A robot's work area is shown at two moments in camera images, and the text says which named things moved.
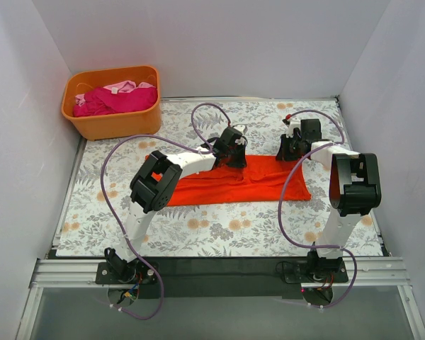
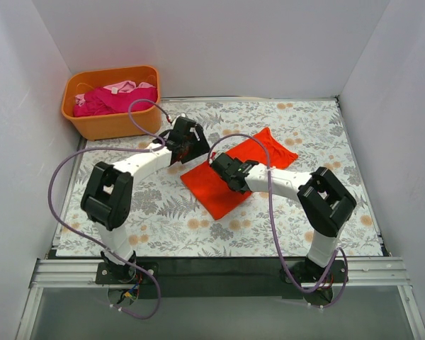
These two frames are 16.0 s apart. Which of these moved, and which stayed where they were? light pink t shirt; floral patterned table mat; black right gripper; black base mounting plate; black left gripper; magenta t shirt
Moved: black right gripper; black left gripper
Stayed: floral patterned table mat; black base mounting plate; magenta t shirt; light pink t shirt
